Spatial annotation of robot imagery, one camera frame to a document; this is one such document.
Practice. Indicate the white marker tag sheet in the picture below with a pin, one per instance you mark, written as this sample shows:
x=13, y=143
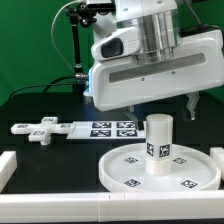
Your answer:
x=109, y=130

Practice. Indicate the white round table top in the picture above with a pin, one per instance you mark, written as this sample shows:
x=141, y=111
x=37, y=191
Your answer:
x=130, y=169

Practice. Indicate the white fence block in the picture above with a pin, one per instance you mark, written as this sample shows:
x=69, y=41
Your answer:
x=217, y=154
x=8, y=164

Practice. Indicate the white cross-shaped table base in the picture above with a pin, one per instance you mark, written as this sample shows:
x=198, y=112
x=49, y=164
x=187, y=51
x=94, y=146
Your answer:
x=42, y=131

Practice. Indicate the white front fence bar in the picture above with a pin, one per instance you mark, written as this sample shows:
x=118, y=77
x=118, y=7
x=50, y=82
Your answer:
x=104, y=207

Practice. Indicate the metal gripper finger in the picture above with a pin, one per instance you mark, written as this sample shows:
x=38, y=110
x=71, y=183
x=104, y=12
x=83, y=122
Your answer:
x=132, y=115
x=192, y=101

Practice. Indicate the white left fence block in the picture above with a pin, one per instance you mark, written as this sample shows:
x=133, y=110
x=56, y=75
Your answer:
x=8, y=164

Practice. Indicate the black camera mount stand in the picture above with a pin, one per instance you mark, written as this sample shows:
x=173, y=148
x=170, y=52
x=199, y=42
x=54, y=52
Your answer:
x=83, y=16

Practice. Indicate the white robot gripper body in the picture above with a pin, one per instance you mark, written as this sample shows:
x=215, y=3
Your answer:
x=198, y=64

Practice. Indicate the white right fence block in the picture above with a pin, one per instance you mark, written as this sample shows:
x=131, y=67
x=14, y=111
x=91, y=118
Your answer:
x=217, y=154

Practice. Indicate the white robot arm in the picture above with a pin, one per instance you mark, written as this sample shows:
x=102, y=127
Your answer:
x=140, y=55

